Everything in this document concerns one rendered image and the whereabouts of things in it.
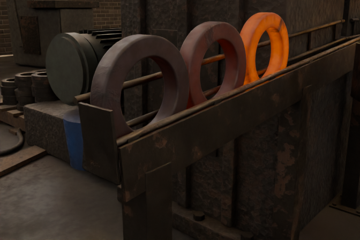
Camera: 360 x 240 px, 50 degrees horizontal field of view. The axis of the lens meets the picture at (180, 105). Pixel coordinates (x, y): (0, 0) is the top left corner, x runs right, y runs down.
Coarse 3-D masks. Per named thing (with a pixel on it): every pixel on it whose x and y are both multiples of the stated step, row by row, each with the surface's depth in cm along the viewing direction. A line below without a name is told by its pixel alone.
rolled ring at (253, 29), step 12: (264, 12) 85; (252, 24) 81; (264, 24) 82; (276, 24) 86; (252, 36) 80; (276, 36) 90; (252, 48) 80; (276, 48) 91; (288, 48) 92; (252, 60) 81; (276, 60) 92; (252, 72) 82
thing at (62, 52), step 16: (80, 32) 209; (96, 32) 203; (112, 32) 211; (48, 48) 204; (64, 48) 194; (80, 48) 189; (96, 48) 195; (48, 64) 207; (64, 64) 197; (80, 64) 188; (96, 64) 191; (64, 80) 200; (80, 80) 190; (64, 96) 203; (32, 112) 220; (48, 112) 211; (64, 112) 210; (32, 128) 223; (48, 128) 211; (32, 144) 227; (48, 144) 214; (64, 144) 203; (64, 160) 207
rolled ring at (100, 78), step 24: (120, 48) 55; (144, 48) 57; (168, 48) 61; (96, 72) 55; (120, 72) 55; (168, 72) 64; (96, 96) 54; (120, 96) 55; (168, 96) 66; (120, 120) 56
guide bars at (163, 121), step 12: (336, 48) 113; (312, 60) 100; (276, 72) 87; (252, 84) 79; (216, 96) 71; (228, 96) 73; (192, 108) 66; (204, 108) 68; (168, 120) 61; (132, 132) 56; (144, 132) 57; (120, 144) 54
